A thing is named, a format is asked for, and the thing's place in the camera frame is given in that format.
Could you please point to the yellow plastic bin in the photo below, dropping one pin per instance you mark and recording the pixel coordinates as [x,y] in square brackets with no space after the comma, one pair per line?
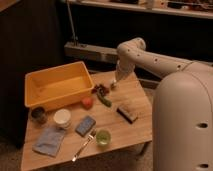
[58,86]

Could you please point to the metal stand pole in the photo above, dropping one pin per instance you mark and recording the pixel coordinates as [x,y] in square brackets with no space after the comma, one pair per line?
[74,36]

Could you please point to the dark small cup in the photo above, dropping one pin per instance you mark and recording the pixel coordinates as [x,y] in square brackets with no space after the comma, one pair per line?
[38,115]

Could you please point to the blue folded cloth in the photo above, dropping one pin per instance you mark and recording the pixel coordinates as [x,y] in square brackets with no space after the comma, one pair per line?
[49,141]

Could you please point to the grey metal rail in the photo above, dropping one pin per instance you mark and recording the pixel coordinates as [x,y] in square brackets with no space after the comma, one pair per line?
[91,52]

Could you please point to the wall shelf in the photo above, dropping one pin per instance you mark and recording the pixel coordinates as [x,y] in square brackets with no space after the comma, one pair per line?
[186,8]

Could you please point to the green cucumber toy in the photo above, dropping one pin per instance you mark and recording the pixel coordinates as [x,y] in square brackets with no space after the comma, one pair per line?
[103,100]

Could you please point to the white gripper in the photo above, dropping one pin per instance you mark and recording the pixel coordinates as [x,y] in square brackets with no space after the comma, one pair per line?
[123,70]

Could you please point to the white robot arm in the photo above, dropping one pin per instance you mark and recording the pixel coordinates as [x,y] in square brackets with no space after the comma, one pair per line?
[182,112]

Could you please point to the dark grapes toy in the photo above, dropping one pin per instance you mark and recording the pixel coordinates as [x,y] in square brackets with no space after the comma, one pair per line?
[101,89]

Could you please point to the green cup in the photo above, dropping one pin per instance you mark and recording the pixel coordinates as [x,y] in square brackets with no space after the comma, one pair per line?
[103,137]

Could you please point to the blue sponge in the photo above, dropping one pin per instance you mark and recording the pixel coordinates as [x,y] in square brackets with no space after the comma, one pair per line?
[85,126]

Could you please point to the wooden scrub brush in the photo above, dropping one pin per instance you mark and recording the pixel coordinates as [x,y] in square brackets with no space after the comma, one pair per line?
[131,118]

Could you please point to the silver fork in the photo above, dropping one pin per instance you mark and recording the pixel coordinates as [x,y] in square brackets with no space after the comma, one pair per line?
[82,146]

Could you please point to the red apple toy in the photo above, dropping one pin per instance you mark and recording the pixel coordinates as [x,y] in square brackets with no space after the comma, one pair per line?
[87,102]

